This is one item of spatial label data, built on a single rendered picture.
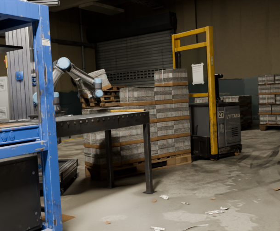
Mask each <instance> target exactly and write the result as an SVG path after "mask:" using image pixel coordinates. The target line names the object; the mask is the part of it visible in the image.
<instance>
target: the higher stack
mask: <svg viewBox="0 0 280 231"><path fill-rule="evenodd" d="M154 81H155V84H159V83H162V84H164V83H172V82H188V77H187V69H167V70H161V71H155V72H154ZM171 87H172V88H171V89H172V93H171V94H172V100H176V99H188V98H189V97H188V94H189V92H188V86H186V85H175V86H171ZM172 106H173V108H172V109H173V114H174V117H179V116H189V107H188V106H189V105H188V103H187V102H182V103H172ZM173 122H174V134H181V133H187V132H190V123H189V122H190V121H189V120H188V119H183V120H173ZM190 141H191V138H190V136H183V137H175V138H174V143H175V152H177V151H183V150H188V149H191V145H190V144H191V143H190ZM174 156H175V158H176V166H177V165H183V164H187V163H191V162H192V160H191V153H184V154H178V155H174Z"/></svg>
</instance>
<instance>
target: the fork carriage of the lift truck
mask: <svg viewBox="0 0 280 231"><path fill-rule="evenodd" d="M190 138H191V141H190V143H191V144H190V145H191V155H200V157H204V158H208V157H209V137H208V136H199V135H190Z"/></svg>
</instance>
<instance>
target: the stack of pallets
mask: <svg viewBox="0 0 280 231"><path fill-rule="evenodd" d="M119 88H127V86H112V87H111V88H109V89H107V90H105V91H103V96H102V97H101V98H100V99H101V103H100V105H98V104H97V102H96V99H95V98H92V99H89V103H90V105H88V106H87V104H86V103H85V101H84V99H81V98H80V102H81V103H82V109H87V108H91V109H93V108H102V106H101V105H102V104H104V103H108V102H111V103H115V102H118V101H120V95H116V93H119V92H120V90H119ZM110 89H111V90H110ZM107 93H110V95H108V94H107ZM115 97H118V98H119V99H115ZM105 98H109V100H105Z"/></svg>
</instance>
